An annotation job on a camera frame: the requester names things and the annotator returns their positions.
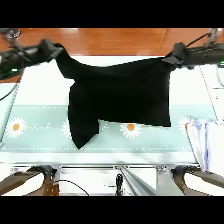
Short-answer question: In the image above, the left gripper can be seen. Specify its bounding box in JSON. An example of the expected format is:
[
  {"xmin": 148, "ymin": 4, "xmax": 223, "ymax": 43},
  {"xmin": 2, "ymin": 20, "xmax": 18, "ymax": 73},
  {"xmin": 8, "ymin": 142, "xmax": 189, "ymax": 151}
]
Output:
[{"xmin": 38, "ymin": 38, "xmax": 64, "ymax": 63}]

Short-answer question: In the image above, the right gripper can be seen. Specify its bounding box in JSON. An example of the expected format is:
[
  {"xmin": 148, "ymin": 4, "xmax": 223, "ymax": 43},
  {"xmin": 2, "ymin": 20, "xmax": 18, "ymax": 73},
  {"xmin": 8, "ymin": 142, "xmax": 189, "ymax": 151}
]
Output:
[{"xmin": 164, "ymin": 41, "xmax": 192, "ymax": 70}]

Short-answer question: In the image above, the black T-shirt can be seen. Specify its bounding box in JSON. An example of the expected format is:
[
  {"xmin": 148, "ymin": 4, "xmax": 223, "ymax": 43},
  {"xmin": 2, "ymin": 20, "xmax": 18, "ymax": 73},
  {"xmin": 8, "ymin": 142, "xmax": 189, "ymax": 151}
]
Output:
[{"xmin": 54, "ymin": 43, "xmax": 178, "ymax": 150}]

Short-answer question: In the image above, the white and blue garment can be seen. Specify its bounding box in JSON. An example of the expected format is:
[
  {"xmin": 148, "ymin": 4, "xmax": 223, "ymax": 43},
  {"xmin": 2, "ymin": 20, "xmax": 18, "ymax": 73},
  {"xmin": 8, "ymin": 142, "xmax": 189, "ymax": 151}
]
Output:
[{"xmin": 185, "ymin": 117, "xmax": 224, "ymax": 175}]

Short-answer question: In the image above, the silver frame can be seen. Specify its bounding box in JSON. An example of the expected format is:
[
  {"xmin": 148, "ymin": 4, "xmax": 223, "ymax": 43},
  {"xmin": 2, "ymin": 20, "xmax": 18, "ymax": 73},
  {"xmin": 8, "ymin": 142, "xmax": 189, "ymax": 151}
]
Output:
[{"xmin": 9, "ymin": 161, "xmax": 201, "ymax": 197}]

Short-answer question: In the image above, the black cable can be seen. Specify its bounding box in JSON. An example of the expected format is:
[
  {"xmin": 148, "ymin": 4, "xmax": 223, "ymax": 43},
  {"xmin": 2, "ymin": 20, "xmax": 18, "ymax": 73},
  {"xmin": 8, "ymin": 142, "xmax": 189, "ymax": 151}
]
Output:
[{"xmin": 55, "ymin": 179, "xmax": 90, "ymax": 197}]

